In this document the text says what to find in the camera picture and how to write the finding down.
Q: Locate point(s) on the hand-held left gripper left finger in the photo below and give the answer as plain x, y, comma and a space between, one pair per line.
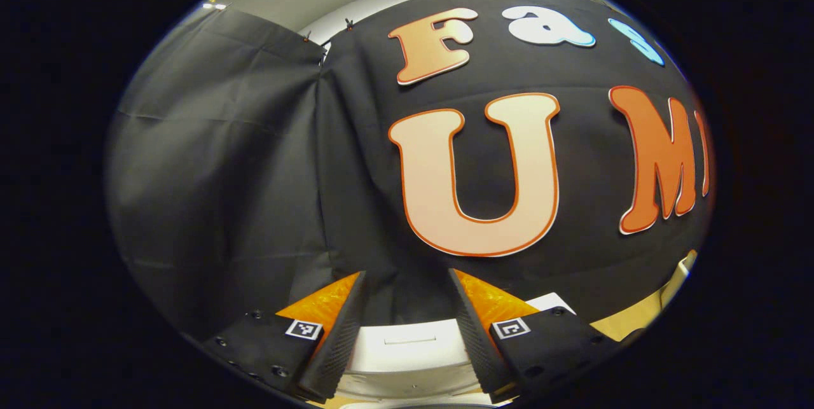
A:
337, 339

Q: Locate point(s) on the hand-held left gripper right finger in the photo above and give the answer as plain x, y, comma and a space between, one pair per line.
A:
474, 339

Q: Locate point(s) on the white rice cooker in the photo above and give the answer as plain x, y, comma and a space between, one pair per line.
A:
407, 358

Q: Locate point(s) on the black backdrop cloth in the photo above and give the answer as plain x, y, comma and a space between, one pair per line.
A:
222, 173

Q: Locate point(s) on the ceiling light panel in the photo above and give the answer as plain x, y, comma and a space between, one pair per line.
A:
214, 6

